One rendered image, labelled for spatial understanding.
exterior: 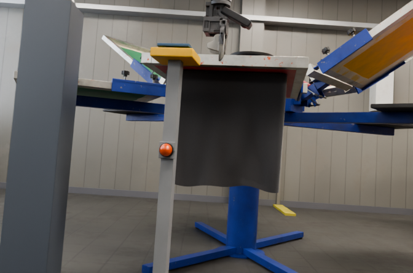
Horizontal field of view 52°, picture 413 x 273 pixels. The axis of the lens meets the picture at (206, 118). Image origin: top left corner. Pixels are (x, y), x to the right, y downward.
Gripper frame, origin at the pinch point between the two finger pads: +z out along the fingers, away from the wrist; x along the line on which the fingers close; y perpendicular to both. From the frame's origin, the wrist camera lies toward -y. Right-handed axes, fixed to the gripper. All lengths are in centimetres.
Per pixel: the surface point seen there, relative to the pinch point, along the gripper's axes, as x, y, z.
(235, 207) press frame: -134, 4, 68
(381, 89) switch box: -424, -147, -60
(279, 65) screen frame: 1.9, -19.7, 2.1
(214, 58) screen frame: 1.9, 2.7, 0.6
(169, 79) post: 21.1, 12.8, 11.5
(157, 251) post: 21, 12, 63
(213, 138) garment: -7.5, 2.4, 28.0
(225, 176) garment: -8.3, -2.8, 41.2
